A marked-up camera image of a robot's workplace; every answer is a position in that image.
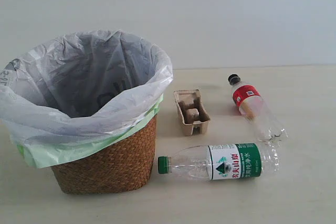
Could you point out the green label water bottle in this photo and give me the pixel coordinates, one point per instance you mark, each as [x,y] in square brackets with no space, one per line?
[220,162]

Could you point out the red label plastic bottle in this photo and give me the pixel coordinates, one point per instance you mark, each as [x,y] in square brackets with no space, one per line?
[255,110]

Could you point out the white plastic bin liner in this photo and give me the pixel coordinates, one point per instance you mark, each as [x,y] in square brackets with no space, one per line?
[82,87]

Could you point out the brown paper pulp tray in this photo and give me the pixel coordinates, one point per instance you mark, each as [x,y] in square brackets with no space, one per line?
[191,112]

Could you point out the woven wicker waste basket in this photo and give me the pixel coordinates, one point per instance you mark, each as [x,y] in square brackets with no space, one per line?
[123,166]

